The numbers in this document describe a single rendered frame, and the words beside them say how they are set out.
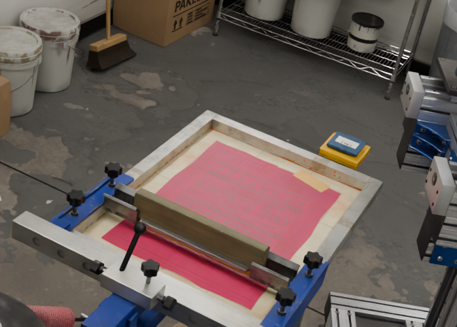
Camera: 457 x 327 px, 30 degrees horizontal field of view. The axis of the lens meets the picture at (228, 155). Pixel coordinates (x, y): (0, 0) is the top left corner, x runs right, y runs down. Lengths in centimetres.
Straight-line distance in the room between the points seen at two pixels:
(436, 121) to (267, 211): 62
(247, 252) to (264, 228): 24
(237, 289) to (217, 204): 34
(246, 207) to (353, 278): 151
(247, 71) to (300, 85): 33
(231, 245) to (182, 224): 13
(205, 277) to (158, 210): 20
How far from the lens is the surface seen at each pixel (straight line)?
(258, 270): 200
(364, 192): 242
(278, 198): 236
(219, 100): 483
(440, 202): 215
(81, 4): 517
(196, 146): 251
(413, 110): 258
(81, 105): 457
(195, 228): 204
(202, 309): 182
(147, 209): 209
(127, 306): 180
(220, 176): 239
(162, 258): 206
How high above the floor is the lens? 225
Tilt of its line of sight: 31 degrees down
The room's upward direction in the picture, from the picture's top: 12 degrees clockwise
